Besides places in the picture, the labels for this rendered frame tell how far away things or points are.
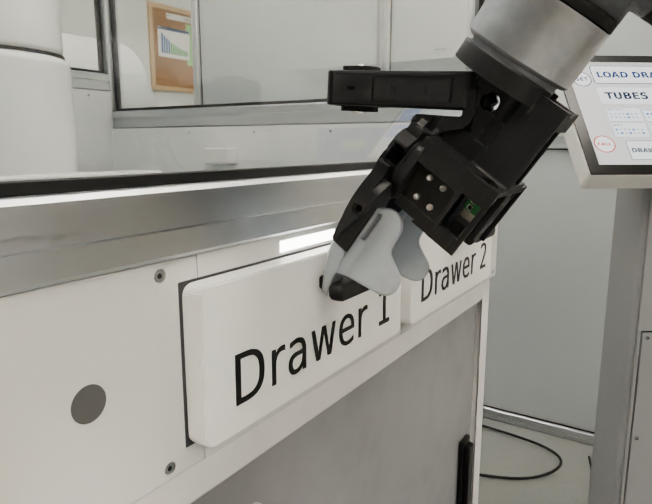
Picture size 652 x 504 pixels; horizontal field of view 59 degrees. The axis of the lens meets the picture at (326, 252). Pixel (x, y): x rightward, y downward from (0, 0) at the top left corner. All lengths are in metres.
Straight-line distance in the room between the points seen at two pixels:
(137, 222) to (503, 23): 0.24
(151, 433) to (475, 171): 0.26
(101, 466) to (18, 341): 0.09
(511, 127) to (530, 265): 1.76
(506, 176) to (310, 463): 0.33
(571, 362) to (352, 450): 1.60
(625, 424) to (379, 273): 1.13
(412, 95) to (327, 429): 0.34
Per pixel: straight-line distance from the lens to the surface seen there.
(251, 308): 0.41
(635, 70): 1.41
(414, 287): 0.65
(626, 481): 1.57
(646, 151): 1.26
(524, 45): 0.37
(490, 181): 0.39
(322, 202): 0.50
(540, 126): 0.39
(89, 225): 0.33
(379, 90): 0.42
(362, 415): 0.66
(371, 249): 0.42
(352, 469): 0.67
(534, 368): 2.23
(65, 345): 0.34
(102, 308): 0.34
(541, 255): 2.13
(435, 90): 0.41
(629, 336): 1.43
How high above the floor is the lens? 1.02
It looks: 11 degrees down
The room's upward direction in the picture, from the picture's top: straight up
